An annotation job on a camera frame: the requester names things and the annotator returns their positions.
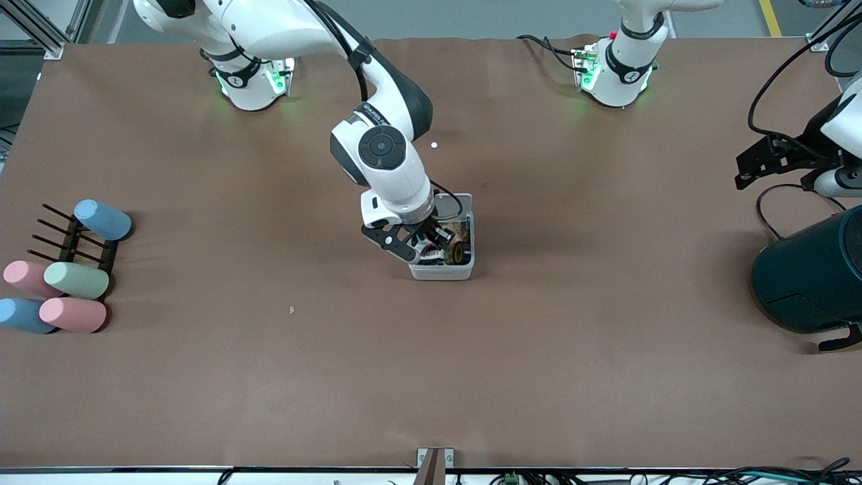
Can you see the black snack wrapper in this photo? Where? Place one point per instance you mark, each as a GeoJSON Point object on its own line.
{"type": "Point", "coordinates": [431, 258]}

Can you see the black tape roll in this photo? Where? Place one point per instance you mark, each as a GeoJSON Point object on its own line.
{"type": "Point", "coordinates": [451, 252]}

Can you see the beige rubber band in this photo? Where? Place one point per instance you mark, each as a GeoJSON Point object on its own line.
{"type": "Point", "coordinates": [461, 233]}

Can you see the white square trash bin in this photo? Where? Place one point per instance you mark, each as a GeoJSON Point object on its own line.
{"type": "Point", "coordinates": [441, 273]}

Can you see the left arm base control board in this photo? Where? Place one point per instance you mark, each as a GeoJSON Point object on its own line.
{"type": "Point", "coordinates": [584, 67]}

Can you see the right arm base control board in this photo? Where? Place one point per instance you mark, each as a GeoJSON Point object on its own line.
{"type": "Point", "coordinates": [281, 71]}

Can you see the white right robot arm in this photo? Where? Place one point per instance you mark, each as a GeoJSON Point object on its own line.
{"type": "Point", "coordinates": [397, 175]}

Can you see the dark teal cylindrical appliance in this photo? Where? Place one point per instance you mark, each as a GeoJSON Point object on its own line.
{"type": "Point", "coordinates": [815, 276]}

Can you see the brown paper table cover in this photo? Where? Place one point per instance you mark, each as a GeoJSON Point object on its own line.
{"type": "Point", "coordinates": [431, 377]}

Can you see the blue plastic cup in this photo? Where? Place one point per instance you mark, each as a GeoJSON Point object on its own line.
{"type": "Point", "coordinates": [23, 316]}
{"type": "Point", "coordinates": [102, 220]}

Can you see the green plastic cup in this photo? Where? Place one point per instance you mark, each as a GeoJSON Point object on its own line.
{"type": "Point", "coordinates": [77, 281]}

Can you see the black cup rack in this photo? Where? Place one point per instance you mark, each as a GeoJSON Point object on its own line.
{"type": "Point", "coordinates": [71, 236]}

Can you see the pink plastic cup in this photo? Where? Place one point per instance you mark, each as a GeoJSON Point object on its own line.
{"type": "Point", "coordinates": [73, 314]}
{"type": "Point", "coordinates": [23, 276]}

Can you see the aluminium frame profile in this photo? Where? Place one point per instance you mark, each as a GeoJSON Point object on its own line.
{"type": "Point", "coordinates": [818, 44]}
{"type": "Point", "coordinates": [54, 47]}

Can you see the metal table edge bracket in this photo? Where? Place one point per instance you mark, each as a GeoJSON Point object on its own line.
{"type": "Point", "coordinates": [434, 465]}

